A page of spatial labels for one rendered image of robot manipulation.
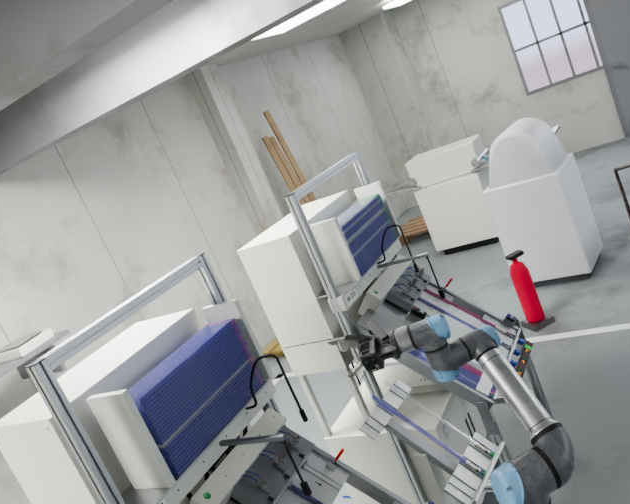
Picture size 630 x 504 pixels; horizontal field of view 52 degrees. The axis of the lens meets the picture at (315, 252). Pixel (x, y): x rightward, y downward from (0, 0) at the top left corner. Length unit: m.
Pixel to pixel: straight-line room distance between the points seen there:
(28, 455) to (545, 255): 4.58
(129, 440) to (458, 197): 5.90
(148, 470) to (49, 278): 3.78
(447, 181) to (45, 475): 5.98
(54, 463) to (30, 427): 0.13
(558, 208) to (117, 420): 4.36
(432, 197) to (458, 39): 3.78
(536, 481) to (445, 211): 5.91
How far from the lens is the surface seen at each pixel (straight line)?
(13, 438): 2.23
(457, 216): 7.54
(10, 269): 5.54
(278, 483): 2.30
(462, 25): 10.68
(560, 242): 5.79
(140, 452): 2.03
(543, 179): 5.62
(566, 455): 1.87
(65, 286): 5.76
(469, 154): 7.40
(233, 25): 3.62
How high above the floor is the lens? 2.23
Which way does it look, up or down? 12 degrees down
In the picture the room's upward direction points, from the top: 23 degrees counter-clockwise
